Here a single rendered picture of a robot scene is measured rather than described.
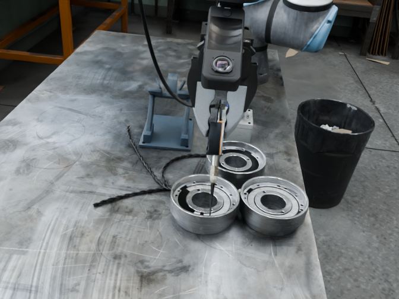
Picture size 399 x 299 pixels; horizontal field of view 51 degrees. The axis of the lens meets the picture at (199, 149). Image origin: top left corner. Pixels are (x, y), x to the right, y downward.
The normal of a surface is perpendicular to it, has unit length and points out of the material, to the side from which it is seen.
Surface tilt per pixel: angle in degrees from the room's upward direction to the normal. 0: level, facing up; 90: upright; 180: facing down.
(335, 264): 0
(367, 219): 0
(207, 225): 90
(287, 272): 0
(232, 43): 31
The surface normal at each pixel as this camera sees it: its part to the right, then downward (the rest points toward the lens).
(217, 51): 0.04, -0.45
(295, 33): -0.42, 0.60
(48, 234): 0.08, -0.84
